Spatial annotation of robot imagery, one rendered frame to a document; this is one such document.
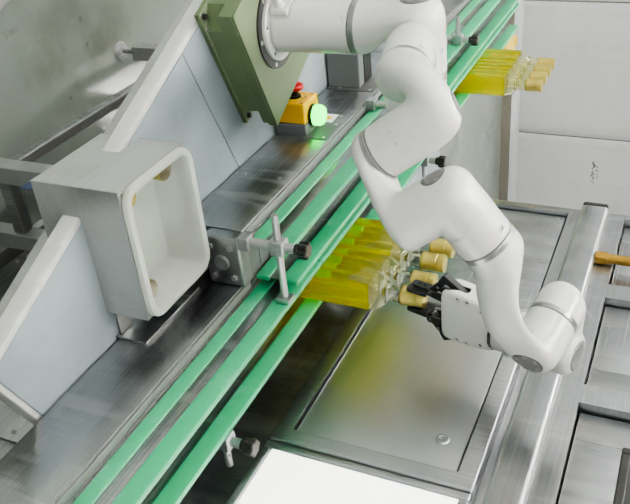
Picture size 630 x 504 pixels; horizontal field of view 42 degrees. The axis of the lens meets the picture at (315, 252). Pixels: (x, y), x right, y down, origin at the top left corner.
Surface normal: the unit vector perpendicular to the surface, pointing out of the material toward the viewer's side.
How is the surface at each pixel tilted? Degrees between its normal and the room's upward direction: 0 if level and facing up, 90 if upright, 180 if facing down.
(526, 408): 90
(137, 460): 90
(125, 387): 90
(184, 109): 0
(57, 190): 90
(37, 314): 0
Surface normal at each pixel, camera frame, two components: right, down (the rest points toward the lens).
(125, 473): -0.09, -0.84
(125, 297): -0.40, 0.51
